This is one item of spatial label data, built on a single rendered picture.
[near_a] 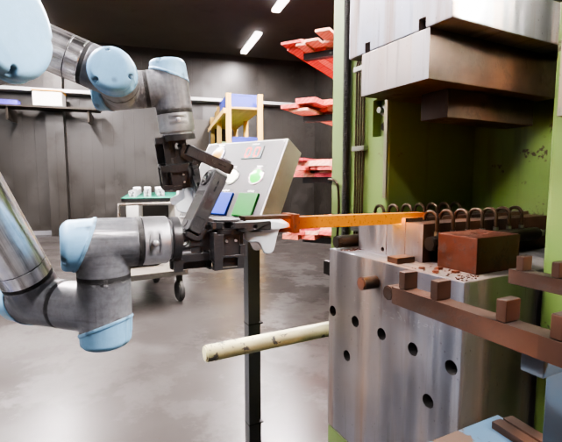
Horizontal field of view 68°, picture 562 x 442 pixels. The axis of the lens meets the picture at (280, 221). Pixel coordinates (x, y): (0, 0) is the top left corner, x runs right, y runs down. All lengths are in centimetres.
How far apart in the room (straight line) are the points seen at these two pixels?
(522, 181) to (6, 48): 117
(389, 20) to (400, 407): 79
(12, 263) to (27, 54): 31
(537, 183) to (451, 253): 51
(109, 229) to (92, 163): 857
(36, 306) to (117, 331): 13
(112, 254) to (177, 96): 40
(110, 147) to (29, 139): 143
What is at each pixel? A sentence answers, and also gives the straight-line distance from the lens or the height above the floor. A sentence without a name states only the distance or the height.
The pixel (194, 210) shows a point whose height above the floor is 103.
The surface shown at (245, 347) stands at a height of 62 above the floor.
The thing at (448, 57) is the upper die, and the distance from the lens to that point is 92.
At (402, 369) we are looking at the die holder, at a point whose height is 72.
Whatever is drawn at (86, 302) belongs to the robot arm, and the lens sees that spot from 66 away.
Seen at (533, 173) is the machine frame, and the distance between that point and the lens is 129.
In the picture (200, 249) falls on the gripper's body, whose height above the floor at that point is 97.
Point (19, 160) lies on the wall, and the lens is 942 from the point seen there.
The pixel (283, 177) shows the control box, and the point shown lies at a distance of 122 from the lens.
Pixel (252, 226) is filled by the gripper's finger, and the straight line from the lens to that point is 67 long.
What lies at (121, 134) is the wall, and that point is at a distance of 919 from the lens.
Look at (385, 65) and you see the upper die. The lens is 97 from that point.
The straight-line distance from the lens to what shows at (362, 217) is 84.
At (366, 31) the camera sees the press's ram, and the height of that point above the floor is 141.
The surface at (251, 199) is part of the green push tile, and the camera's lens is 118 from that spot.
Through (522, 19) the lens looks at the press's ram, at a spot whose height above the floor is 139.
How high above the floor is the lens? 108
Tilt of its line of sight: 6 degrees down
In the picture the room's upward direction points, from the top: straight up
